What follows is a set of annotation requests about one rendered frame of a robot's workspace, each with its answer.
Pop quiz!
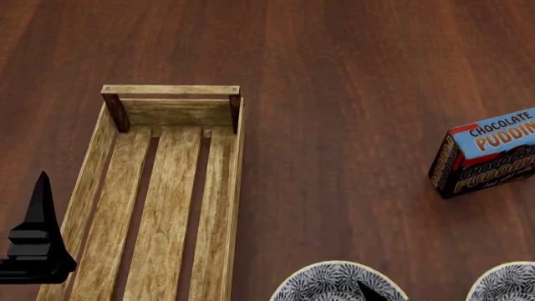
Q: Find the white black patterned bowl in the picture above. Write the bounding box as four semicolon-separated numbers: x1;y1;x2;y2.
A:
269;260;410;301
465;261;535;301

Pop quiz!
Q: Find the chocolate pudding box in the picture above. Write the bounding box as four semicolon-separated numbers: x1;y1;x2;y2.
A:
427;107;535;201

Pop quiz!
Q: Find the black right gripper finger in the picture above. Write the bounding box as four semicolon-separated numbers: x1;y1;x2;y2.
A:
356;279;390;301

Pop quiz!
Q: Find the wooden slatted tray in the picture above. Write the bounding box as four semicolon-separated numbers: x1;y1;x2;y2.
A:
35;84;247;301

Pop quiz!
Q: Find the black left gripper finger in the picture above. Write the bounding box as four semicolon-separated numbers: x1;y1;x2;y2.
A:
7;171;73;262

